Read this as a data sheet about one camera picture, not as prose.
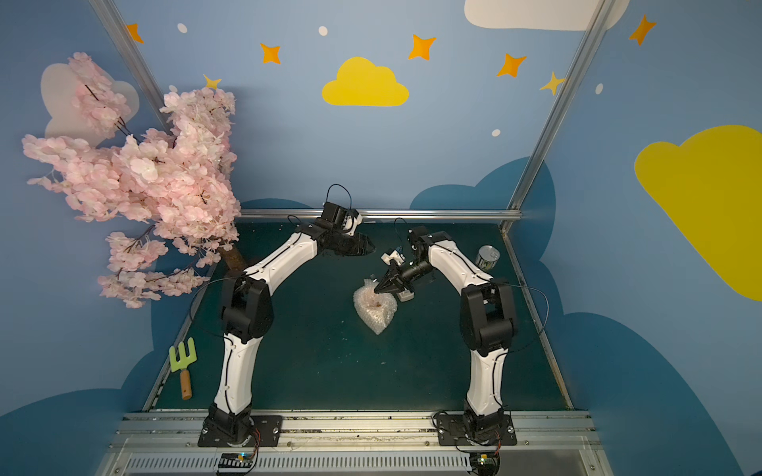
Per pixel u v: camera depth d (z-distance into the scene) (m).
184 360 0.86
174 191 0.58
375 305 0.88
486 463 0.73
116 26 0.70
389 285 0.80
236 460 0.73
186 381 0.81
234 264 0.98
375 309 0.88
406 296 0.99
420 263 0.77
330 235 0.77
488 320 0.53
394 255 0.86
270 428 0.76
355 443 0.73
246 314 0.57
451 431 0.74
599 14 0.70
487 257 1.08
